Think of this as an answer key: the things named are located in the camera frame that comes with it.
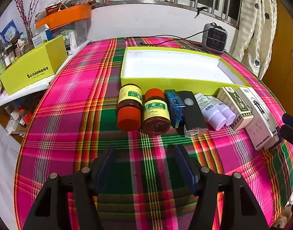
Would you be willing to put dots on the brown wooden wardrobe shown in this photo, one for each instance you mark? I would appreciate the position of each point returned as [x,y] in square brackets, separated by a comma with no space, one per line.
[287,40]

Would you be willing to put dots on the lime green lidded box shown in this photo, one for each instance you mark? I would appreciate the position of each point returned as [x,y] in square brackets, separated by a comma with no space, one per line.
[34,64]

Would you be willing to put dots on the lime green tray box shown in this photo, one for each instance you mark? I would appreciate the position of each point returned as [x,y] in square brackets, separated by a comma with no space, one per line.
[172,64]

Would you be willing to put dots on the blue white carton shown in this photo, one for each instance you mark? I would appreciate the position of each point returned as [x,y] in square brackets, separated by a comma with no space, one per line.
[44,36]

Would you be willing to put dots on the brown medicine bottle red cap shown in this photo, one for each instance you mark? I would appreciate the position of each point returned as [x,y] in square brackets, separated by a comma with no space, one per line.
[156,110]
[129,95]

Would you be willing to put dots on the blue tissue packet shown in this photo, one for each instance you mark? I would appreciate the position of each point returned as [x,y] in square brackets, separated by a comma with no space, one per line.
[10,32]

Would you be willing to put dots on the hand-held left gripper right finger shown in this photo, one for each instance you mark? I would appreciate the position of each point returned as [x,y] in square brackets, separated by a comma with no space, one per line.
[184,167]

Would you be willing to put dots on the clear blue USB device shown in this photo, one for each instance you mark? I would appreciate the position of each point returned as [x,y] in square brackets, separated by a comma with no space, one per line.
[174,105]

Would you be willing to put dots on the red toy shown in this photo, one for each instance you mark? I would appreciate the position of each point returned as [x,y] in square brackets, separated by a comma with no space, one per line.
[25,113]

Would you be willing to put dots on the cream heart print curtain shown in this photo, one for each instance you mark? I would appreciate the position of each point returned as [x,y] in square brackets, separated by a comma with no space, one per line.
[251,28]

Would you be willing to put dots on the white plastic bottle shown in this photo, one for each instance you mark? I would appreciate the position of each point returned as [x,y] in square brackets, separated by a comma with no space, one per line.
[74,40]

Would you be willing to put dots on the white side table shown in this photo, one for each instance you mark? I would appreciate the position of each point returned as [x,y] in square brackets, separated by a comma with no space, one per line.
[29,95]

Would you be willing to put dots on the clear bin orange lid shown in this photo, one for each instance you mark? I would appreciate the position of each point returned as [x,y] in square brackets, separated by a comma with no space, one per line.
[65,16]

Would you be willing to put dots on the pink plaid tablecloth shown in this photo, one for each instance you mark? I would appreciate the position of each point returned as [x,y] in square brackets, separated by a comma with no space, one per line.
[89,100]

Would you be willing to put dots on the black sensor light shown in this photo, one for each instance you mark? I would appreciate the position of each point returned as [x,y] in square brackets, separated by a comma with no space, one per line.
[192,115]

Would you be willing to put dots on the grey small space heater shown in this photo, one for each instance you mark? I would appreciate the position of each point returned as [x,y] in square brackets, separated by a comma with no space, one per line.
[214,39]

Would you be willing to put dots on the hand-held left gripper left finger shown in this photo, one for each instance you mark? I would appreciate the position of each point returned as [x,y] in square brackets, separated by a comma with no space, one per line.
[108,163]

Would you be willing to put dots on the beige box green label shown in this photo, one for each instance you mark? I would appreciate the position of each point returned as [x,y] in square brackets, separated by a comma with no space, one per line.
[235,105]

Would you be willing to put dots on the pink dried flower branches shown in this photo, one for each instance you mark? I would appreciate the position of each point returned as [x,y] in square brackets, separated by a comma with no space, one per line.
[23,12]

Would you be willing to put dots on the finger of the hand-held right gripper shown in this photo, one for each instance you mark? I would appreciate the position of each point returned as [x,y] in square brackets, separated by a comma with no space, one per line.
[290,130]

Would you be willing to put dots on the white tube lilac cap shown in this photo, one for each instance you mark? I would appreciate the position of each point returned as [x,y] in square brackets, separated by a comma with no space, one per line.
[206,105]
[229,116]

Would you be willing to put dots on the white box carabiner print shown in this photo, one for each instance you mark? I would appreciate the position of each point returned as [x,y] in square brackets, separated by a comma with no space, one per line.
[259,122]

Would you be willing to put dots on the cluster of small jars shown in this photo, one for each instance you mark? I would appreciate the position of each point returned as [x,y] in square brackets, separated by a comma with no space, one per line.
[7,55]

